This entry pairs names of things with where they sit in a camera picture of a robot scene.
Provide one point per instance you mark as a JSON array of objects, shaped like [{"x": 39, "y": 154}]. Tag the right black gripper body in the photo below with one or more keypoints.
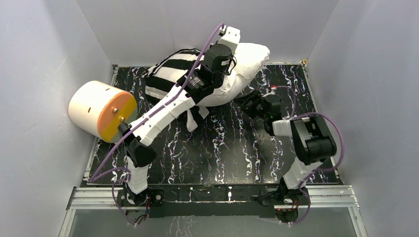
[{"x": 263, "y": 114}]

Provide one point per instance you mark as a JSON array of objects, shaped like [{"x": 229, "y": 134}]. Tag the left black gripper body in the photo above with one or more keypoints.
[{"x": 223, "y": 45}]

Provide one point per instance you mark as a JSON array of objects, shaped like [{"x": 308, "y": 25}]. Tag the black white striped pillowcase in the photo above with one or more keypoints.
[{"x": 160, "y": 78}]

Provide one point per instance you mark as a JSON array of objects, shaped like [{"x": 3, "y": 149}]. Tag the white pillow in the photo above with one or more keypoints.
[{"x": 250, "y": 58}]

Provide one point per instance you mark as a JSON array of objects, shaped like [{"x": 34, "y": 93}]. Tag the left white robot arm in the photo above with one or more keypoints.
[{"x": 185, "y": 94}]

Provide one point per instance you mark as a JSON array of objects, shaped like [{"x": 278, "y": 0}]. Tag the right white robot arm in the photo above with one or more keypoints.
[{"x": 312, "y": 139}]

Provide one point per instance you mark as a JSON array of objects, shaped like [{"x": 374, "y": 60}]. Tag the white orange cylinder roll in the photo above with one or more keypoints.
[{"x": 99, "y": 108}]

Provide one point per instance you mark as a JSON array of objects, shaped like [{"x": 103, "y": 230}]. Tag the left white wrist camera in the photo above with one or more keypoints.
[{"x": 230, "y": 37}]

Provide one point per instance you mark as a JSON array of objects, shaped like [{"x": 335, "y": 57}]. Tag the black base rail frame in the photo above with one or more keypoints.
[{"x": 267, "y": 201}]

